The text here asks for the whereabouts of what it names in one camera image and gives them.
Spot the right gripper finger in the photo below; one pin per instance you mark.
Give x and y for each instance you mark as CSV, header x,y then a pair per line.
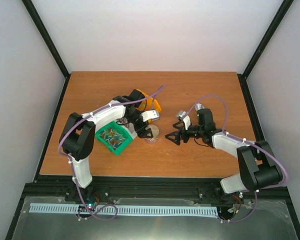
x,y
178,125
174,137

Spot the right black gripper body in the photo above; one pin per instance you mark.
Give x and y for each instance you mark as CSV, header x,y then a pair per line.
x,y
186,137

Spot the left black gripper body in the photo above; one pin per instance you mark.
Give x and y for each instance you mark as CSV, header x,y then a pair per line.
x,y
138,128

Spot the white jar lid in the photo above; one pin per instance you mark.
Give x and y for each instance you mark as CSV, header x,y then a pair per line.
x,y
154,128

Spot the white candy bin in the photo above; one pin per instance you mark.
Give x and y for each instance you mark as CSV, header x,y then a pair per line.
x,y
129,127

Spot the orange candy bin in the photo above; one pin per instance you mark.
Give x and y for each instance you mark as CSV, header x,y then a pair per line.
x,y
145,105

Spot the green candy bin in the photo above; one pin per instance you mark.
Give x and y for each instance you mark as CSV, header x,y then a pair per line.
x,y
115,137

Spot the metal scoop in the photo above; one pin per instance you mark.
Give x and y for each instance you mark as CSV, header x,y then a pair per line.
x,y
199,107

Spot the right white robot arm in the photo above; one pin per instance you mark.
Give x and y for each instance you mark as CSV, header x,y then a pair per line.
x,y
257,167

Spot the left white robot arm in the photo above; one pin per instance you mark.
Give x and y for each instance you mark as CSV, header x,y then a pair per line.
x,y
77,138

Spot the metal front plate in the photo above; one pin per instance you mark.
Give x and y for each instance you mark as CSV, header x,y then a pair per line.
x,y
257,219

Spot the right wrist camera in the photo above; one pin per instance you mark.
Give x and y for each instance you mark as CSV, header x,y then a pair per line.
x,y
183,117

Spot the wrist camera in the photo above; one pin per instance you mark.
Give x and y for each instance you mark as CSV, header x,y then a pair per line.
x,y
183,117
152,115

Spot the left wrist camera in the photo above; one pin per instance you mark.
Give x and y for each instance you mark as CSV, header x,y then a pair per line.
x,y
152,115

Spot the light blue cable duct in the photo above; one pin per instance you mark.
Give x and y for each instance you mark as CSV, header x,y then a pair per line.
x,y
127,210

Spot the black aluminium rail base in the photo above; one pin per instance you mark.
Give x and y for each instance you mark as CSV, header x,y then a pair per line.
x,y
108,189

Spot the right black frame post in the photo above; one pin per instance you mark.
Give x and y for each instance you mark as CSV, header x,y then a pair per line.
x,y
273,26

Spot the black frame post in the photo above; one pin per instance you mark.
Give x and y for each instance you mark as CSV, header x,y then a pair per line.
x,y
273,26
33,13

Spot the left black frame post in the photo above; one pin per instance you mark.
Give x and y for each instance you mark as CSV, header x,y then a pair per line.
x,y
33,13

